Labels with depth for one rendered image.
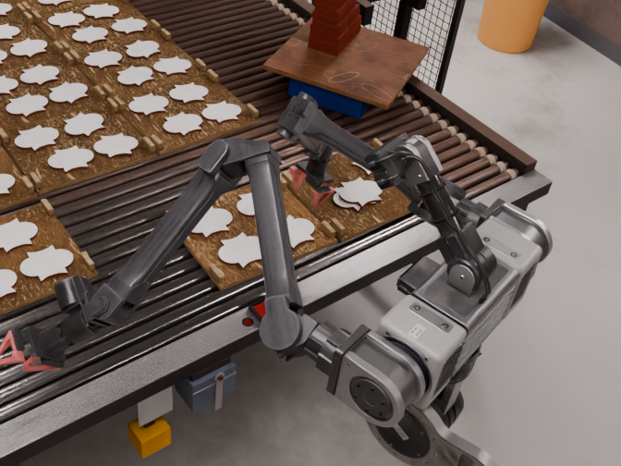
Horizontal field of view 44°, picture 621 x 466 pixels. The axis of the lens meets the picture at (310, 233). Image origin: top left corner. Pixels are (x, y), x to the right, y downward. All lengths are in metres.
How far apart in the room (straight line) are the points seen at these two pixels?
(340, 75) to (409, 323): 1.70
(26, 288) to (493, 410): 1.90
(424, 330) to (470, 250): 0.17
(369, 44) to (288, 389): 1.40
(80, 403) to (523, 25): 4.27
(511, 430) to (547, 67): 3.02
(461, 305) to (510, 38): 4.28
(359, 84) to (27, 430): 1.67
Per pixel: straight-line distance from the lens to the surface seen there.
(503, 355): 3.47
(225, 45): 3.31
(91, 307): 1.58
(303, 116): 1.71
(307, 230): 2.37
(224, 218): 2.39
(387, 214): 2.50
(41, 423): 1.98
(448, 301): 1.43
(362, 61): 3.06
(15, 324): 2.18
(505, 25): 5.56
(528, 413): 3.32
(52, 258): 2.29
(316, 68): 2.97
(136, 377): 2.03
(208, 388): 2.16
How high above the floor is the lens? 2.53
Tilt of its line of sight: 42 degrees down
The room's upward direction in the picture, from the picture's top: 8 degrees clockwise
